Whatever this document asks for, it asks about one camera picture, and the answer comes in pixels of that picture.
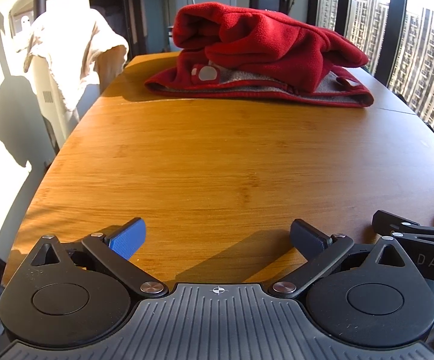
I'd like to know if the cream cloth on chair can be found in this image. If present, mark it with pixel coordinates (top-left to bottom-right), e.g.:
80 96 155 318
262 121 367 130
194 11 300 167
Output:
9 0 129 119

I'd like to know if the red fleece garment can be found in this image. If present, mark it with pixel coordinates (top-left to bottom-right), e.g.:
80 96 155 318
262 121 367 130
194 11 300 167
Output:
145 2 374 108

